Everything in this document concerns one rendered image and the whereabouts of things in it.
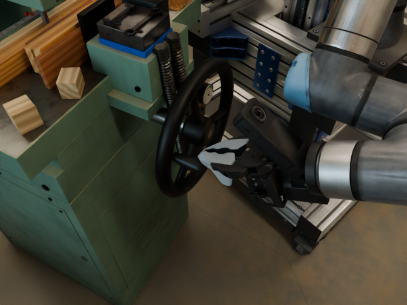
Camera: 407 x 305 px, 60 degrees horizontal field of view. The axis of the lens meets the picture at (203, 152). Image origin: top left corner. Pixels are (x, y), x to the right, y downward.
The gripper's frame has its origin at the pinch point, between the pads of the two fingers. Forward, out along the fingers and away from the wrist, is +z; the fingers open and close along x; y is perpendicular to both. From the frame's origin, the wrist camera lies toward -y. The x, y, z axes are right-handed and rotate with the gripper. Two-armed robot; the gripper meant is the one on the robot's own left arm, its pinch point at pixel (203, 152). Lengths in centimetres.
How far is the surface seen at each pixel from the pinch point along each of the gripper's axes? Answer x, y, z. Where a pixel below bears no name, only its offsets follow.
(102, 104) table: 1.8, -10.0, 21.5
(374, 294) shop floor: 39, 100, -3
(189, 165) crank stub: -2.4, 0.9, 1.8
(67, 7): 14.3, -26.8, 33.0
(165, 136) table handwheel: -2.3, -5.1, 3.9
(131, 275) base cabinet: -5, 49, 53
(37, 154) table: -14.5, -11.0, 20.1
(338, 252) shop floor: 48, 92, 11
